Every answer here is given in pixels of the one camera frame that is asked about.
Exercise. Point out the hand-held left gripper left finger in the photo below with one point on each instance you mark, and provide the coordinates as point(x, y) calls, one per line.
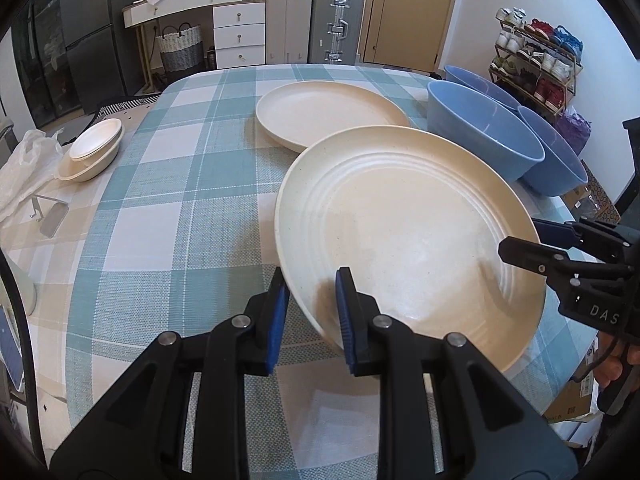
point(277, 320)

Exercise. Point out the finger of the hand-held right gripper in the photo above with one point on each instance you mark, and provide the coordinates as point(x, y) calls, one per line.
point(525, 252)
point(552, 230)

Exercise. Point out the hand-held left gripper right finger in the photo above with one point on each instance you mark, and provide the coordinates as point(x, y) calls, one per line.
point(345, 320)

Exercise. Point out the blue bowl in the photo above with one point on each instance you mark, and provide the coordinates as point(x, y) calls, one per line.
point(555, 170)
point(475, 130)
point(480, 85)

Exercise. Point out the cream round plate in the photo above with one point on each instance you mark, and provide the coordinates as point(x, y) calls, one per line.
point(325, 110)
point(410, 220)

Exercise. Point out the person's right hand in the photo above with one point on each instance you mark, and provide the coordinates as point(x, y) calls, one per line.
point(609, 365)

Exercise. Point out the patterned box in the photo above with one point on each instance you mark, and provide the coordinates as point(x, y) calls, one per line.
point(597, 200)

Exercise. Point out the printed cardboard box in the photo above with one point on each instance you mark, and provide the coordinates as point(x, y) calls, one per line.
point(570, 395)

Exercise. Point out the purple bag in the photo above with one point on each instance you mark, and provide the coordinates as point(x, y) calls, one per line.
point(575, 127)

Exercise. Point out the teal checked tablecloth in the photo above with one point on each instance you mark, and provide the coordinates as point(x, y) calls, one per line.
point(200, 185)

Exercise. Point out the metal shoe rack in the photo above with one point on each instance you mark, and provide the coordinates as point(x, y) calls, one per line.
point(575, 67)

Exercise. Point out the rows of assorted shoes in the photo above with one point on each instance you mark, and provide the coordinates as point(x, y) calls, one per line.
point(545, 60)

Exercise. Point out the metal phone stand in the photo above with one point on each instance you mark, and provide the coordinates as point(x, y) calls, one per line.
point(52, 220)

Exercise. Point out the white plate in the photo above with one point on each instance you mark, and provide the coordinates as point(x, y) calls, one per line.
point(95, 140)

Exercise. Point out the wooden door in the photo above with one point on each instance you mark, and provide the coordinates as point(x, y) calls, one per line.
point(415, 10)

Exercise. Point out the black white striped rug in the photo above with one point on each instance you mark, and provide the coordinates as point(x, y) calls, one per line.
point(125, 105)

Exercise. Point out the dark bottle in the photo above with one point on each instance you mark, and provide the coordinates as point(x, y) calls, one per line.
point(211, 57)

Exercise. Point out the woven grey white basket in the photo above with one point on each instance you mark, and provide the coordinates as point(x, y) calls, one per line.
point(180, 52)

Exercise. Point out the silver suitcase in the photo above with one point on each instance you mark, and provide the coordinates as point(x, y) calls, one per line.
point(335, 25)

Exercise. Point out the beige suitcase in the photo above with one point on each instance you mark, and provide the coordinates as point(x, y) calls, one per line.
point(287, 20)

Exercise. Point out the white desk with drawers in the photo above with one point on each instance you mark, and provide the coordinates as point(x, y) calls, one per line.
point(235, 15)

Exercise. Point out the dark grey refrigerator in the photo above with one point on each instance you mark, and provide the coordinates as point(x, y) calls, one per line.
point(100, 25)

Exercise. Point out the dark glass cabinet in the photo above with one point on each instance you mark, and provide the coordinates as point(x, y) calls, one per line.
point(40, 70)

